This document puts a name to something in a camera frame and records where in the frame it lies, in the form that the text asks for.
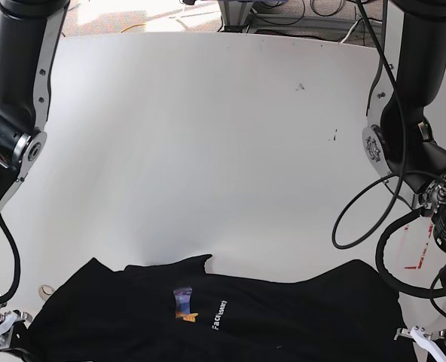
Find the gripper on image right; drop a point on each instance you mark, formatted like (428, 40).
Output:
(432, 342)

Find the black t-shirt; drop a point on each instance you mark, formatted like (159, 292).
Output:
(181, 312)

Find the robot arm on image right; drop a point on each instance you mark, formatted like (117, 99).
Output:
(398, 139)

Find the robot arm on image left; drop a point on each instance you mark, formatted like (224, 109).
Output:
(29, 35)

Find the white table grommet left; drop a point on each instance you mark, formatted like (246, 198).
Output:
(45, 292)

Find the red tape rectangle marking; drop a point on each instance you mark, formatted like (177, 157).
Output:
(416, 241)

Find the aluminium frame rail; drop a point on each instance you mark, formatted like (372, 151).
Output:
(319, 20)

